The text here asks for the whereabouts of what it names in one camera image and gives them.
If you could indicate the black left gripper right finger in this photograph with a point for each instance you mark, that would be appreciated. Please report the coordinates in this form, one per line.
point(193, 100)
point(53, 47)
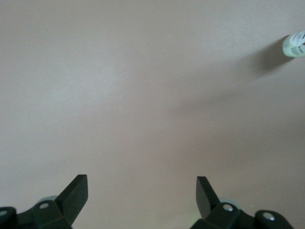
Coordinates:
point(214, 214)

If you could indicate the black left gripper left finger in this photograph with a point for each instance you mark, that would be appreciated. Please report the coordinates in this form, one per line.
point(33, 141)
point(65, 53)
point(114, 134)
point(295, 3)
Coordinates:
point(59, 210)

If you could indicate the white blue tennis ball can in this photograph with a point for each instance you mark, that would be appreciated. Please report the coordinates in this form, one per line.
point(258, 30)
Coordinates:
point(294, 47)

